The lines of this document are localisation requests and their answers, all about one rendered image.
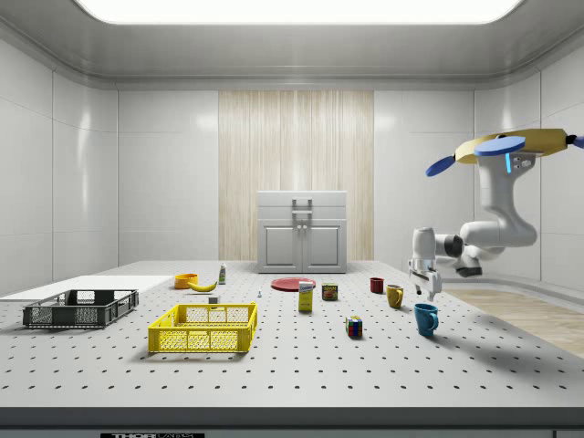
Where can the grey cube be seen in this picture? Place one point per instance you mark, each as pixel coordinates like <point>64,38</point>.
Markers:
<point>214,300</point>

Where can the white board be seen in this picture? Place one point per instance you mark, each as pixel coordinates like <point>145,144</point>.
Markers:
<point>91,283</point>

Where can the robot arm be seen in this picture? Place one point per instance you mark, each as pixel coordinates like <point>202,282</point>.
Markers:
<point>499,196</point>

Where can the yellow and white box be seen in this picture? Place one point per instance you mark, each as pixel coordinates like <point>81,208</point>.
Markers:
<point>305,299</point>

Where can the puzzle cube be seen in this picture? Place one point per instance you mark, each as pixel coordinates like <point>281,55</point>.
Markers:
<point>354,327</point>

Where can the drone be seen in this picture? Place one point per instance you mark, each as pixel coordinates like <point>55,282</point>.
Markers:
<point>524,142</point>

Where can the white cabinet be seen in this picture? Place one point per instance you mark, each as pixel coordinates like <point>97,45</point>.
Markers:
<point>301,246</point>

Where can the dark grey basket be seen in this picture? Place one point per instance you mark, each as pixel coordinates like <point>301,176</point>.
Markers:
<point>64,315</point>

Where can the flat-sided can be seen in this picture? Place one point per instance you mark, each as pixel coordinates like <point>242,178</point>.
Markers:
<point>329,292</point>

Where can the banana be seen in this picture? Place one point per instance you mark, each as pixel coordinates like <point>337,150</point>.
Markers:
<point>203,288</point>

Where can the yellow mug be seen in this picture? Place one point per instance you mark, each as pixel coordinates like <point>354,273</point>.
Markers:
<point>393,297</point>

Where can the red plate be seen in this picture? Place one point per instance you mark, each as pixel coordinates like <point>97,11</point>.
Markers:
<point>287,285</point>

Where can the red mug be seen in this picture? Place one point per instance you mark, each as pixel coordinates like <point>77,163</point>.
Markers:
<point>376,285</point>

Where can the yellow bowl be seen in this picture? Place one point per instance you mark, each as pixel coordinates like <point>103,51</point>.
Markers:
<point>182,283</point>

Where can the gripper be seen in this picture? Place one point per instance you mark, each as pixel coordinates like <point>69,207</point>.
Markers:
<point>426,276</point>

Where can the yellow basket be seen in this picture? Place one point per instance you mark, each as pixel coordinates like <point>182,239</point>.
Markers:
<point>201,340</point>

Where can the blue mug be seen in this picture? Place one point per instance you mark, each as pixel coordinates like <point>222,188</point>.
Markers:
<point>424,321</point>

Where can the white bottle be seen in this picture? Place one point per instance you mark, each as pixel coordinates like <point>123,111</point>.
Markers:
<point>222,276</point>

